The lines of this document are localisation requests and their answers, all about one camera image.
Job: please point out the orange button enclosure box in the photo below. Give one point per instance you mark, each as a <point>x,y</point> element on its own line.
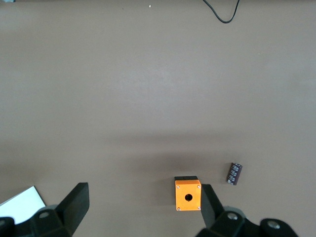
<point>181,205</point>

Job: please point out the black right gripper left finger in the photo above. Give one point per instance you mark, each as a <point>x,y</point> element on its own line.
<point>71,209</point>

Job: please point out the white drawer cabinet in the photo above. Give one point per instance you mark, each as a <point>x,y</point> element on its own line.
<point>22,207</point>

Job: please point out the dark cylindrical capacitor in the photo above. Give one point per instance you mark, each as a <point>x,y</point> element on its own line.
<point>234,174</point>

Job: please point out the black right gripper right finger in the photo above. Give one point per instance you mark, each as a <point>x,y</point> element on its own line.
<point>212,212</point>

